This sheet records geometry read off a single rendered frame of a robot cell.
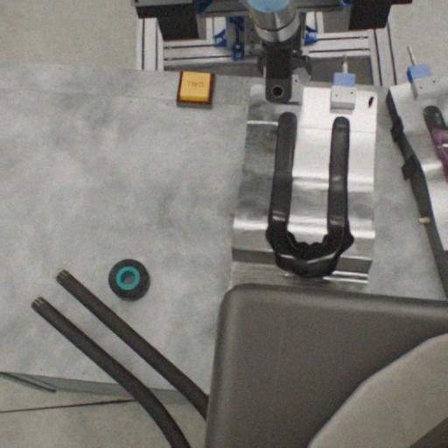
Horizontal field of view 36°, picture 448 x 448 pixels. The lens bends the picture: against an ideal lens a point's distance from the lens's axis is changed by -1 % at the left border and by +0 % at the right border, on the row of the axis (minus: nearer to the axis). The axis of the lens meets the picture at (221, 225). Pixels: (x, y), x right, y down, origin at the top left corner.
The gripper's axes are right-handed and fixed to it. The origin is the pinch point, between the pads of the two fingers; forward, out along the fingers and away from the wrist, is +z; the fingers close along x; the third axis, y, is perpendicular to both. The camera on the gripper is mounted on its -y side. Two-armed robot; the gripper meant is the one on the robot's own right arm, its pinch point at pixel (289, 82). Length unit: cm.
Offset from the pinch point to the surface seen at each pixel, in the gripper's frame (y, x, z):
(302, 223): -29.0, -4.8, -2.3
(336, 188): -20.2, -10.3, 4.8
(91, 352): -56, 33, -4
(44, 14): 67, 108, 91
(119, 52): 52, 76, 93
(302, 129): -8.1, -2.8, 5.0
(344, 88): 0.5, -10.7, 4.3
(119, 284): -43, 31, 1
